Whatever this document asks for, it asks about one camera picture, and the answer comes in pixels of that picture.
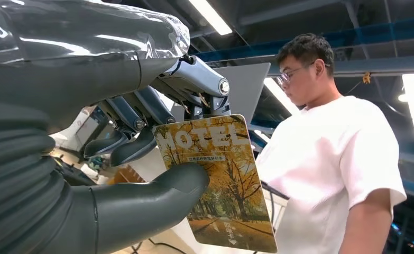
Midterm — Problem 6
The person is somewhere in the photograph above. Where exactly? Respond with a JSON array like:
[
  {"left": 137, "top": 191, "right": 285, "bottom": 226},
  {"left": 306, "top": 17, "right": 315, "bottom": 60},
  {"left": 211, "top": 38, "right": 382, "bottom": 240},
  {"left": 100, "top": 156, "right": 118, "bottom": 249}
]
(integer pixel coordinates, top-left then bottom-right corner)
[{"left": 255, "top": 33, "right": 408, "bottom": 254}]

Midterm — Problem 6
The yellow autumn-tree hotel card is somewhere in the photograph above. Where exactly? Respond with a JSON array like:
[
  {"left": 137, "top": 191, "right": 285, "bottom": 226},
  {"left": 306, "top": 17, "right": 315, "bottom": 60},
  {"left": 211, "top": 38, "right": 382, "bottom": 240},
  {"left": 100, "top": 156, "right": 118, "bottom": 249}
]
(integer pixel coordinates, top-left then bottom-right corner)
[{"left": 152, "top": 114, "right": 278, "bottom": 254}]

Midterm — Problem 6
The long ceiling light strip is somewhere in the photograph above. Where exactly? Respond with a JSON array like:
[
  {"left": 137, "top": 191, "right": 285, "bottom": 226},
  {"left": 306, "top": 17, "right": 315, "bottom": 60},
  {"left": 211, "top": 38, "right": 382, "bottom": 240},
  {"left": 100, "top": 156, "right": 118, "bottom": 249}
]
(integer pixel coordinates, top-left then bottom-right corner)
[
  {"left": 187, "top": 0, "right": 234, "bottom": 36},
  {"left": 262, "top": 77, "right": 300, "bottom": 116}
]

